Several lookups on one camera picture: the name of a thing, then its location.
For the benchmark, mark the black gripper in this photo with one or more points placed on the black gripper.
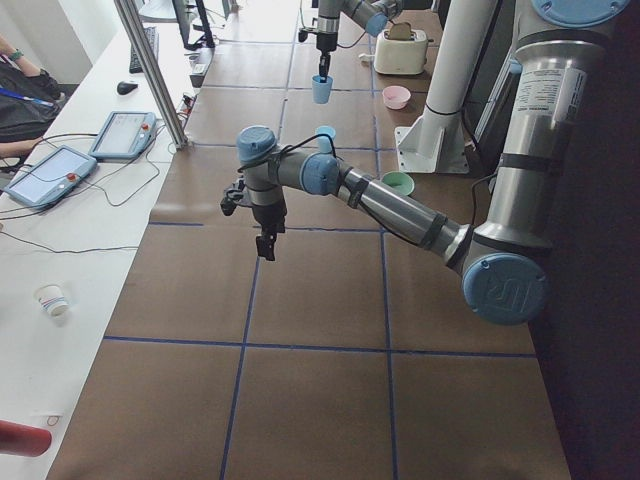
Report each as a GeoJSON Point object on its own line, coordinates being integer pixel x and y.
{"type": "Point", "coordinates": [325, 42]}
{"type": "Point", "coordinates": [268, 215]}

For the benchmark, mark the light blue cup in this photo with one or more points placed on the light blue cup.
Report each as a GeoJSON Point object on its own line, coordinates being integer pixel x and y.
{"type": "Point", "coordinates": [321, 89]}
{"type": "Point", "coordinates": [325, 136]}

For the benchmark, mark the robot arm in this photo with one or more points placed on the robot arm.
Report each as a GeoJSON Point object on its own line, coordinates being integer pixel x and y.
{"type": "Point", "coordinates": [371, 16]}
{"type": "Point", "coordinates": [556, 45]}

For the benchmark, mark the cream toaster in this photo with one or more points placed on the cream toaster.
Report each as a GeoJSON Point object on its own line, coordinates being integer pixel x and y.
{"type": "Point", "coordinates": [401, 57]}

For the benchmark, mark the toast slice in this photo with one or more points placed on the toast slice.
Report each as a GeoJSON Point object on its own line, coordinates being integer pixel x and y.
{"type": "Point", "coordinates": [400, 32]}

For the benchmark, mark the pink bowl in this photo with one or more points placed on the pink bowl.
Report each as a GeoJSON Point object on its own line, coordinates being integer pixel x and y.
{"type": "Point", "coordinates": [396, 97]}

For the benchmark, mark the black monitor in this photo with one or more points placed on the black monitor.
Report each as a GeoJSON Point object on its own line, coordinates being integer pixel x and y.
{"type": "Point", "coordinates": [186, 12]}

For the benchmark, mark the green bowl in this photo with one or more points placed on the green bowl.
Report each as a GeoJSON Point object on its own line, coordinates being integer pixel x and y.
{"type": "Point", "coordinates": [399, 181]}

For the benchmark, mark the teach pendant far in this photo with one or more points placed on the teach pendant far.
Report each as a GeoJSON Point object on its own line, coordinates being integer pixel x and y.
{"type": "Point", "coordinates": [124, 136]}

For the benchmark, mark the teach pendant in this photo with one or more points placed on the teach pendant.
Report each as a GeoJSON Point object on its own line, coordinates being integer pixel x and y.
{"type": "Point", "coordinates": [52, 178]}
{"type": "Point", "coordinates": [124, 136]}

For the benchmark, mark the black computer mouse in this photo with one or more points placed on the black computer mouse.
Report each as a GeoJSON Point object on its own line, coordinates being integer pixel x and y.
{"type": "Point", "coordinates": [126, 87]}

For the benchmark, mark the teach pendant near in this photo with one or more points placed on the teach pendant near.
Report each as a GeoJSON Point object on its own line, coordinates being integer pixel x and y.
{"type": "Point", "coordinates": [52, 178]}

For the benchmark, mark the paper cup white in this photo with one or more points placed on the paper cup white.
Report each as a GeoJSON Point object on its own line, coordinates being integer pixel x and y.
{"type": "Point", "coordinates": [52, 300]}

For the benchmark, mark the seated person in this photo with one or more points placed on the seated person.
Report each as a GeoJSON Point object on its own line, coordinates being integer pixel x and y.
{"type": "Point", "coordinates": [31, 99]}

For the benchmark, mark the red cylinder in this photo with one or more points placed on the red cylinder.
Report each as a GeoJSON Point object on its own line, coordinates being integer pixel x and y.
{"type": "Point", "coordinates": [23, 440]}

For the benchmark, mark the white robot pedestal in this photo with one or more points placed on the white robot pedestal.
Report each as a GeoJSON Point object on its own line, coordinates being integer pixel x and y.
{"type": "Point", "coordinates": [435, 142]}

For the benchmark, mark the aluminium frame post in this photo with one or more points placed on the aluminium frame post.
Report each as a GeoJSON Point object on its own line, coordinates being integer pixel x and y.
{"type": "Point", "coordinates": [133, 26]}

